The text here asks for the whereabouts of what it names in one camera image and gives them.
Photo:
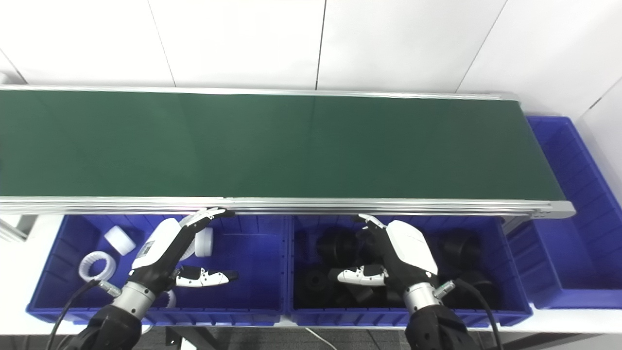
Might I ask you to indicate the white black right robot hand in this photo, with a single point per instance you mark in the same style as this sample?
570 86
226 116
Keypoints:
410 248

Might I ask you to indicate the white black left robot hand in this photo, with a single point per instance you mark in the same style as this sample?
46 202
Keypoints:
158 245

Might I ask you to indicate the white ribbed cylinder part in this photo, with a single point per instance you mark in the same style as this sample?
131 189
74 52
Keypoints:
119 240

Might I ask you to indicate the black cylindrical plastic part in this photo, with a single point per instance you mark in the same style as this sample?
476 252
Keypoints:
335 243
459 248
362 294
316 283

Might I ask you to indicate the white cylindrical plastic part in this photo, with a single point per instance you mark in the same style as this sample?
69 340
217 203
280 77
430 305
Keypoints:
206 243

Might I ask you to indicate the blue plastic bin white parts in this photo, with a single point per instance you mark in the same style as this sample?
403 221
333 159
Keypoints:
252 272

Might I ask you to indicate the blue plastic bin black parts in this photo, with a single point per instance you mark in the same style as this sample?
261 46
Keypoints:
512 284

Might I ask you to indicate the aluminium conveyor leg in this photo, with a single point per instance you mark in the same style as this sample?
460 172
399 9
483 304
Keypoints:
17 227

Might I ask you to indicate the empty blue plastic bin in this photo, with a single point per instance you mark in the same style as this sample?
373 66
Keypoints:
573 233

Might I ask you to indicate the green conveyor belt aluminium frame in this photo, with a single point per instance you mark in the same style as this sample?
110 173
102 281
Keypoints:
291 146

